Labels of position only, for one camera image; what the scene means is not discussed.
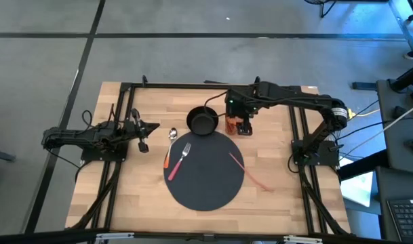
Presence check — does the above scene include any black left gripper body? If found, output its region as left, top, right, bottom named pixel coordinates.
left=119, top=107, right=150, bottom=154

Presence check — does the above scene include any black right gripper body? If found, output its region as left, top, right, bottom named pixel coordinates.
left=224, top=86, right=261, bottom=137

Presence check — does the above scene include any spoon with orange handle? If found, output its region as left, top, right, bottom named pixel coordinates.
left=163, top=127, right=178, bottom=169

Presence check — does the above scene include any orange faceted plastic cup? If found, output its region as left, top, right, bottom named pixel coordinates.
left=225, top=115, right=244, bottom=136

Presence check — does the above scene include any black bowl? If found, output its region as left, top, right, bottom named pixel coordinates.
left=186, top=105, right=219, bottom=136

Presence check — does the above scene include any fork with pink handle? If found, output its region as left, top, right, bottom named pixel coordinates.
left=167, top=142, right=193, bottom=182

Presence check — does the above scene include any pink drinking straw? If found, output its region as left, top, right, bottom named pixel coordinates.
left=229, top=152, right=275, bottom=193

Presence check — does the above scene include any round dark woven placemat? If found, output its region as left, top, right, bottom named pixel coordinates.
left=163, top=130, right=245, bottom=211

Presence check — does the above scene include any white sheet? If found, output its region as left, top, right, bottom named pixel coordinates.
left=339, top=157, right=376, bottom=208

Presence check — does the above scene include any dark grey side table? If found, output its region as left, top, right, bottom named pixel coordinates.
left=376, top=78, right=413, bottom=170

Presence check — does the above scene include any black stand leg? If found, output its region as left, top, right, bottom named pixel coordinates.
left=352, top=62, right=413, bottom=92

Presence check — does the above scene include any dark desk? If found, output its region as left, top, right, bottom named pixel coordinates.
left=375, top=165, right=413, bottom=244

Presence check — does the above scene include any black keyboard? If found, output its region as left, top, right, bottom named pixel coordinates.
left=386, top=199, right=413, bottom=243

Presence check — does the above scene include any black aluminium table frame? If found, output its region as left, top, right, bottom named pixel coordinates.
left=65, top=75, right=353, bottom=238

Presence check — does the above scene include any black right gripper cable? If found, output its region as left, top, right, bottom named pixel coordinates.
left=203, top=89, right=229, bottom=119

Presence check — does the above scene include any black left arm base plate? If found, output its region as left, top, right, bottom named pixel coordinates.
left=80, top=144, right=129, bottom=163

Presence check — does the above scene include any black right base cable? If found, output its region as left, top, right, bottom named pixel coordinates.
left=287, top=152, right=300, bottom=174

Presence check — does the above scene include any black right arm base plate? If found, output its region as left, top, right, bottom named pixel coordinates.
left=292, top=139, right=341, bottom=167

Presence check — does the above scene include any silver frame bracket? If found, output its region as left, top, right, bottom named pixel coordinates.
left=283, top=235, right=324, bottom=244
left=95, top=232, right=135, bottom=243

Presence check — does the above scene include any yellow cable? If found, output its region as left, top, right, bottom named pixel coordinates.
left=355, top=108, right=380, bottom=118

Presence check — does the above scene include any black frame crossbar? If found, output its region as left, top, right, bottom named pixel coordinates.
left=0, top=228, right=413, bottom=244

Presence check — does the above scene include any white cable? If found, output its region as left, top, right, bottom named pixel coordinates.
left=365, top=100, right=413, bottom=143

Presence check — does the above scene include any grey metal rail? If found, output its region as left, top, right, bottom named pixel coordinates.
left=388, top=0, right=413, bottom=52

